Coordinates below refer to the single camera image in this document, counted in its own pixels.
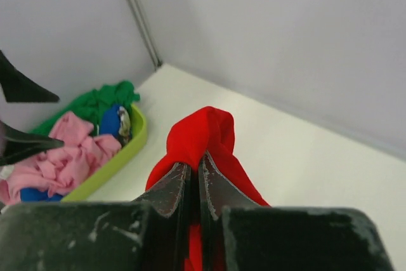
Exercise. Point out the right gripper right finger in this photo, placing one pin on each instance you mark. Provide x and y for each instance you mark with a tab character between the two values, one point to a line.
231	223

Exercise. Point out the green t shirt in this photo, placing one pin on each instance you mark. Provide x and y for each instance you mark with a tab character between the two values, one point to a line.
91	105

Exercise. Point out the lime green tray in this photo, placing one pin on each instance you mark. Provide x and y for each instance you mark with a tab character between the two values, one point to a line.
118	162

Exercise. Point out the left aluminium frame post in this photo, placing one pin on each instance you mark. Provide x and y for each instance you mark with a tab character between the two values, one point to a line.
141	21

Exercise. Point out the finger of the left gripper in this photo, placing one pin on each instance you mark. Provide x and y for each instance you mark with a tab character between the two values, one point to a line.
18	88
19	146

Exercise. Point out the blue t shirt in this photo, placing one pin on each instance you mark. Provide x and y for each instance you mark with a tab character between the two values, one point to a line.
112	120

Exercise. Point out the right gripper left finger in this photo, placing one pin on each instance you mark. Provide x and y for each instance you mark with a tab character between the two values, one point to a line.
161	221

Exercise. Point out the red t shirt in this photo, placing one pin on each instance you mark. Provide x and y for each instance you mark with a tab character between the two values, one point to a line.
207	130

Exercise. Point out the pink t shirt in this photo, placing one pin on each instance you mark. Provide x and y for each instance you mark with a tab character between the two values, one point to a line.
51	175

